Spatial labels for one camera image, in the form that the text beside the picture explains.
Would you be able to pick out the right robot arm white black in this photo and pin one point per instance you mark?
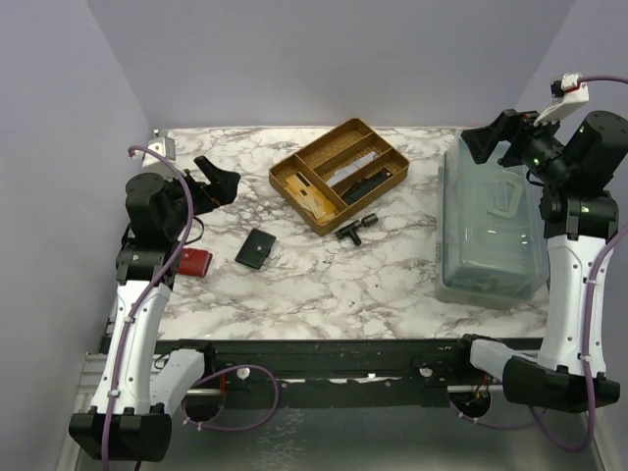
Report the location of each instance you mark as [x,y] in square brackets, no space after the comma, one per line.
[581,220]

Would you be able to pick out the brown woven organizer tray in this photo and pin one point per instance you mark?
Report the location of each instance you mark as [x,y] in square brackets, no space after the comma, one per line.
[334,149]

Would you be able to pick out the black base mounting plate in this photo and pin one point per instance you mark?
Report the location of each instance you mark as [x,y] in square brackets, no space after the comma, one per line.
[348,373]

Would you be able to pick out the grey cards in tray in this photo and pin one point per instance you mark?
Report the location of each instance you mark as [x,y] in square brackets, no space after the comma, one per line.
[349,170]

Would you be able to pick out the black leather card holder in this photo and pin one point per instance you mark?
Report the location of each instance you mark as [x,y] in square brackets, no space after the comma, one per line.
[255,249]

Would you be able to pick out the black T-shaped pipe fitting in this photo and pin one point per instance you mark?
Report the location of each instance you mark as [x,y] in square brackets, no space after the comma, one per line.
[351,230]

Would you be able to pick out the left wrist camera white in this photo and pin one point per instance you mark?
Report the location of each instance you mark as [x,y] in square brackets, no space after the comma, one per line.
[165,147]

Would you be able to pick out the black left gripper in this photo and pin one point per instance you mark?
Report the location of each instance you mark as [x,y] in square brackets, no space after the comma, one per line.
[201,187]

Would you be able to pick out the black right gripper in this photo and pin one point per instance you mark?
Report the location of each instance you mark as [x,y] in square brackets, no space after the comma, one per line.
[513,139]

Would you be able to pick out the yellow cards in tray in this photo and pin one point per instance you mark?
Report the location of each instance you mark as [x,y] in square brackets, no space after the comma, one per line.
[311,198]

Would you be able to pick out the clear plastic storage box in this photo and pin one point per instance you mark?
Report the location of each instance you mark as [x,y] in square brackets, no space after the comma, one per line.
[490,250]

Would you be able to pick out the black cards in tray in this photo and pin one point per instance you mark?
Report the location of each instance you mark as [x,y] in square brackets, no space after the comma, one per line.
[364,186]

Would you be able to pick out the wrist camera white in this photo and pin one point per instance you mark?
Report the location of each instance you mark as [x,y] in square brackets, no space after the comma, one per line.
[569,93]
[165,147]

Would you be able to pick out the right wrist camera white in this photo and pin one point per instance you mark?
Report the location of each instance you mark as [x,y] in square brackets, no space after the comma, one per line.
[569,93]

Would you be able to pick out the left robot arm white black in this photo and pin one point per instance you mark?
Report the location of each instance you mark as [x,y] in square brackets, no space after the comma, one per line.
[130,417]

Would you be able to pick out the red leather card holder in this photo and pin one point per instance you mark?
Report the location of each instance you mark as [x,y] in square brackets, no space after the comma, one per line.
[195,262]

